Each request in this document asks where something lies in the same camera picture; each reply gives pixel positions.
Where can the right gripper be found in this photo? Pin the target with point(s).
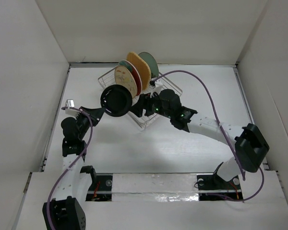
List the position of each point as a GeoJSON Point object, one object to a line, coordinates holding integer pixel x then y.
{"type": "Point", "coordinates": [144, 102]}

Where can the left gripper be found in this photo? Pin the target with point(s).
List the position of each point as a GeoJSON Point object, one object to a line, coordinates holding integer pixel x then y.
{"type": "Point", "coordinates": [96, 113]}

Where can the black round plate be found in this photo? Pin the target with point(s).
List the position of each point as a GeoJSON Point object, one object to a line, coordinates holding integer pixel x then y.
{"type": "Point", "coordinates": [116, 100]}

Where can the red and teal plate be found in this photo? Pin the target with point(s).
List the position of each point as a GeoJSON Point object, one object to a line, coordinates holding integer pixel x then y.
{"type": "Point", "coordinates": [134, 73]}

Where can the orange woven oval plate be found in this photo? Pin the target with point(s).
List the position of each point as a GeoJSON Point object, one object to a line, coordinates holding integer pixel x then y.
{"type": "Point", "coordinates": [142, 68]}

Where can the beige floral plate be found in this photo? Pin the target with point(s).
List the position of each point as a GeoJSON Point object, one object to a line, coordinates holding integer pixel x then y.
{"type": "Point", "coordinates": [124, 78]}

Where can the light blue flower plate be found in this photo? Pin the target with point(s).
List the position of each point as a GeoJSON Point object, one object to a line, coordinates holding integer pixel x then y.
{"type": "Point", "coordinates": [151, 62]}

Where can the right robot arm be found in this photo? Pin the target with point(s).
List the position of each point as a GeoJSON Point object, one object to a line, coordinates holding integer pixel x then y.
{"type": "Point", "coordinates": [247, 142]}

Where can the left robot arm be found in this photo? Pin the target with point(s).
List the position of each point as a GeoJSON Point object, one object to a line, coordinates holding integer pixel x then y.
{"type": "Point", "coordinates": [63, 208]}

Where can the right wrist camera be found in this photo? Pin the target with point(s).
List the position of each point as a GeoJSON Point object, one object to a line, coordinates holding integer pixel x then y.
{"type": "Point", "coordinates": [157, 87]}

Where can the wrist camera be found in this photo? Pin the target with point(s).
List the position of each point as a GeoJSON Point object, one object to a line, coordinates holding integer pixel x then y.
{"type": "Point", "coordinates": [70, 109]}
{"type": "Point", "coordinates": [157, 87]}

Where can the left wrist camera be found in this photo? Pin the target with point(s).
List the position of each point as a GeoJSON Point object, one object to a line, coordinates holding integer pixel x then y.
{"type": "Point", "coordinates": [70, 109]}

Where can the wire dish rack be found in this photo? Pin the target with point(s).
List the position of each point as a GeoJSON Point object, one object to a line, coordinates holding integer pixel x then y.
{"type": "Point", "coordinates": [108, 79]}

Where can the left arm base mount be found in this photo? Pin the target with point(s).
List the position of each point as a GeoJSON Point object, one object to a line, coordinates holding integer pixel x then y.
{"type": "Point", "coordinates": [101, 189]}

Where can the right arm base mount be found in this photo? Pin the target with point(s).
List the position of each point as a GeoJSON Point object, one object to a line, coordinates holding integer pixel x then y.
{"type": "Point", "coordinates": [211, 188]}

